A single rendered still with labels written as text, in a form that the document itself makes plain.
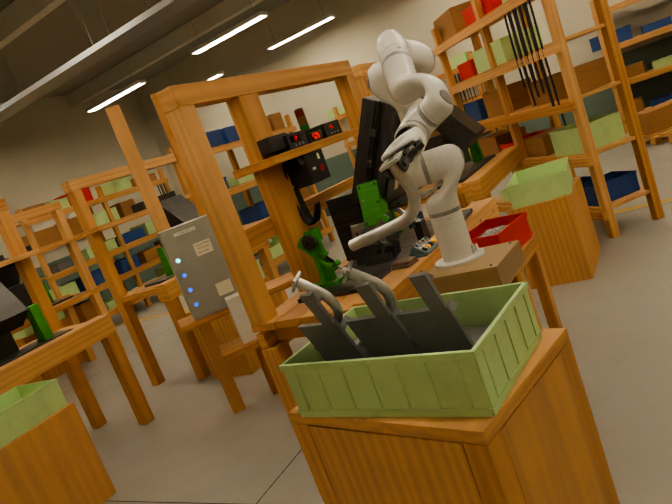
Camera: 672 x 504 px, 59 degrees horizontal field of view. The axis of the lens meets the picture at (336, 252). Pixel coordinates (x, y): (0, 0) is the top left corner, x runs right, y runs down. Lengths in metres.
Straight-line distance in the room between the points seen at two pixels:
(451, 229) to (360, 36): 10.66
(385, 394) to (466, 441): 0.24
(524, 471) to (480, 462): 0.14
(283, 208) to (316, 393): 1.31
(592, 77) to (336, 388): 4.17
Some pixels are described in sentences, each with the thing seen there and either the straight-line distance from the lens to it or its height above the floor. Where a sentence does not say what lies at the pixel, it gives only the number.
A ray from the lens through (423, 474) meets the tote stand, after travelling 1.61.
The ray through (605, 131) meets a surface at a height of 0.83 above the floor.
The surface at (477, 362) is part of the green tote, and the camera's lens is 1.39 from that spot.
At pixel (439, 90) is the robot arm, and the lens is 1.56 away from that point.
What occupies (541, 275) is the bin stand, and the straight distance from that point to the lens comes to 2.85.
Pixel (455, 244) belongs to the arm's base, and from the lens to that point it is 2.18.
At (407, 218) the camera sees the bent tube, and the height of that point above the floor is 1.27.
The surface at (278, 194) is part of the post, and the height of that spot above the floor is 1.37.
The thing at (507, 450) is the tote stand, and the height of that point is 0.70.
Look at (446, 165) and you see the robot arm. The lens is 2.14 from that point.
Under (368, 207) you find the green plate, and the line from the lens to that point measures 2.84.
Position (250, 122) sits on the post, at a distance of 2.81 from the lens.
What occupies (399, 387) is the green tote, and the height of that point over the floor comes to 0.88.
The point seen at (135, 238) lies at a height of 1.17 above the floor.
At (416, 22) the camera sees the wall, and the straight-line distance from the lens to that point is 12.23.
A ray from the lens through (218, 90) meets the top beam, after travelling 2.73.
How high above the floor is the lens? 1.49
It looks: 10 degrees down
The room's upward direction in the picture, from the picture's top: 20 degrees counter-clockwise
